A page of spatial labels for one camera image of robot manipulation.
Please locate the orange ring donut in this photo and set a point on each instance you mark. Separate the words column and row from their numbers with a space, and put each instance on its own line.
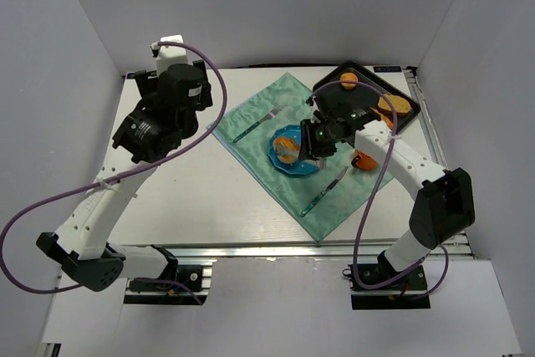
column 286, row 149

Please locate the metal tongs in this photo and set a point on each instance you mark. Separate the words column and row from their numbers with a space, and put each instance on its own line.
column 320, row 163

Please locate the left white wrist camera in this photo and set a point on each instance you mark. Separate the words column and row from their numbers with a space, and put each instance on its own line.
column 166, row 56

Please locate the blue dotted plate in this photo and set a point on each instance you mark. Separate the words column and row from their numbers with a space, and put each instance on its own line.
column 296, row 168

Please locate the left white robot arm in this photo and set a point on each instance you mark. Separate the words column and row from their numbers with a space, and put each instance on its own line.
column 81, row 245

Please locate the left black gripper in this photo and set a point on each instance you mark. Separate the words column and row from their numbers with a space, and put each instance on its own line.
column 142, row 81

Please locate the small round bun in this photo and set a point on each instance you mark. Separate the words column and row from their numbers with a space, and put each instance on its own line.
column 348, row 80

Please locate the green patterned placemat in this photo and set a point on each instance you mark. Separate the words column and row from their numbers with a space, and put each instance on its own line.
column 294, row 193

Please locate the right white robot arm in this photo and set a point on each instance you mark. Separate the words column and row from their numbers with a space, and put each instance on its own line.
column 443, row 199

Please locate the orange croissant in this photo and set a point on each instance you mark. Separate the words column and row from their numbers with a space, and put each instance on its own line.
column 384, row 118

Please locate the orange mug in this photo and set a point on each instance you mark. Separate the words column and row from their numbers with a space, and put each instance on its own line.
column 363, row 161

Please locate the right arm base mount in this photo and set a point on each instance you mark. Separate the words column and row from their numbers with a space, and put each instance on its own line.
column 408, row 293

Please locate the green handled knife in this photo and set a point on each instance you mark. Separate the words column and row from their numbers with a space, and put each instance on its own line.
column 326, row 190

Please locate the brown bread slice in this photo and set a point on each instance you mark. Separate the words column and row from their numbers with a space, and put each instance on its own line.
column 389, row 103

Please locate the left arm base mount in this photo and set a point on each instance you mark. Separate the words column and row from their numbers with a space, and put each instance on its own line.
column 186, row 285

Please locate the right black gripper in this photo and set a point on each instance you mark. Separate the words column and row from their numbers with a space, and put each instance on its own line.
column 309, row 140

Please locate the green handled fork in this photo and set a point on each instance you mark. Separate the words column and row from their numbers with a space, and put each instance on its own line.
column 271, row 114

